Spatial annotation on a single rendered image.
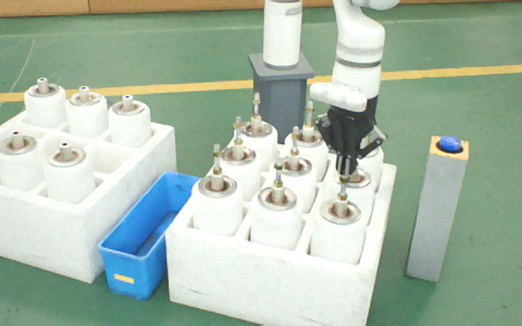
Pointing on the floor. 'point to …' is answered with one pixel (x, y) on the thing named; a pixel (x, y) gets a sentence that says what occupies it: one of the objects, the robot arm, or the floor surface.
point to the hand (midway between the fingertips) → (345, 164)
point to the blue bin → (145, 238)
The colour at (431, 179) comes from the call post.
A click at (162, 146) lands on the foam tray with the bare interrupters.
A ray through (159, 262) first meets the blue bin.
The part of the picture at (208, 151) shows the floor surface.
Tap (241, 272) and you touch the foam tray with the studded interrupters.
